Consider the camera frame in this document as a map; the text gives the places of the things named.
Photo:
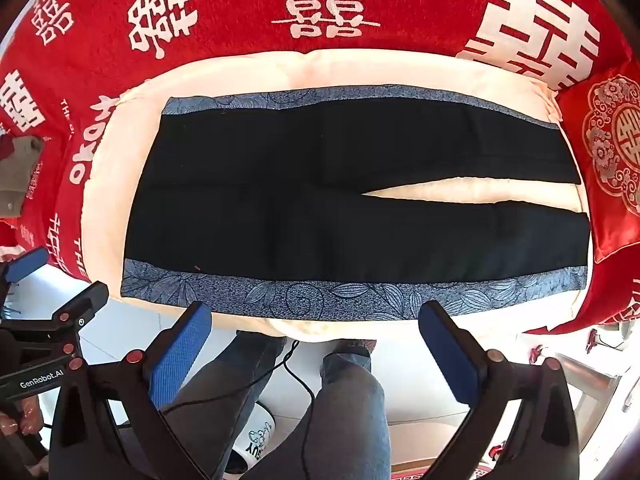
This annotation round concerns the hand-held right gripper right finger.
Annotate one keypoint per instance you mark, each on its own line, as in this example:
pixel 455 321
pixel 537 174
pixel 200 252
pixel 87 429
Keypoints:
pixel 450 355

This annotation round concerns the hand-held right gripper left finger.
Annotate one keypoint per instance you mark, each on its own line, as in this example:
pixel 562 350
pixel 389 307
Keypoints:
pixel 179 357

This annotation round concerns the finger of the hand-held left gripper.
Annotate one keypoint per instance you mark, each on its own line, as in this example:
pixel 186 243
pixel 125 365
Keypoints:
pixel 27 264
pixel 75 307

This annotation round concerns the black pants with blue trim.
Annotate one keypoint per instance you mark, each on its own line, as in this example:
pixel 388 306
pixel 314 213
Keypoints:
pixel 325 200

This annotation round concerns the person's left hand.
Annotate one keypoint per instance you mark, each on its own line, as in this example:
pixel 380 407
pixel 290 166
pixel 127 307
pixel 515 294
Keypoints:
pixel 26 416

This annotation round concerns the person's left leg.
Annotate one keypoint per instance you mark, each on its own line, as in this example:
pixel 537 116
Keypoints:
pixel 225 380

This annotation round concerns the person's leg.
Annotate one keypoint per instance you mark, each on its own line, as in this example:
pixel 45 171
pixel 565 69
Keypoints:
pixel 225 380
pixel 345 410

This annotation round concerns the beige cloth item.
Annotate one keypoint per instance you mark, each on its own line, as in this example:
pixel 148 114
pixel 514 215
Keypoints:
pixel 17 175

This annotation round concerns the person's legs in jeans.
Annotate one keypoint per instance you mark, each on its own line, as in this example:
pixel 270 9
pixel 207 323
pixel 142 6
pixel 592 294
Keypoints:
pixel 286 360

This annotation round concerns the white printed cup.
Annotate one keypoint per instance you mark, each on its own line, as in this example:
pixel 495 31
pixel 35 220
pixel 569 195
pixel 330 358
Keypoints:
pixel 259 435

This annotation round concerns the person's right leg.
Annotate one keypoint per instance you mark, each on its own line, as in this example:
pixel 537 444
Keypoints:
pixel 345 410

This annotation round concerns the red embroidered pillow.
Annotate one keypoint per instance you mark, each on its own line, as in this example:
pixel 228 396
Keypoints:
pixel 610 160

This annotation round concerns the cream padded mat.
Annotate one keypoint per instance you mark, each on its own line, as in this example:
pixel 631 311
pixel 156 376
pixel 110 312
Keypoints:
pixel 500 80

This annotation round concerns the red printed blanket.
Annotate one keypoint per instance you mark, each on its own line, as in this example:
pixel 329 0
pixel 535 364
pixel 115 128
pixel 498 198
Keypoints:
pixel 250 5

